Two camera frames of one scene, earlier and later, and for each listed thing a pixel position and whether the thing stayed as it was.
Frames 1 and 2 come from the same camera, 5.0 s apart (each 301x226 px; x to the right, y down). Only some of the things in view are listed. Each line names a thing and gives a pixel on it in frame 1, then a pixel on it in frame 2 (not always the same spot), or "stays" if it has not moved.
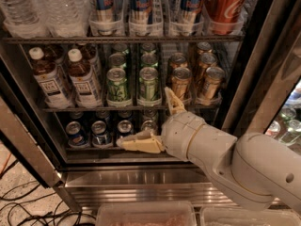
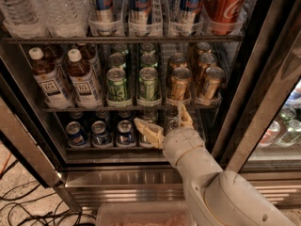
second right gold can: x=206 y=60 stays
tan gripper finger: x=174 y=103 → x=184 y=120
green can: x=149 y=84 stays
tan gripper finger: x=142 y=142 → x=152 y=133
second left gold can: x=177 y=60 stays
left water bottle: x=20 y=12 stays
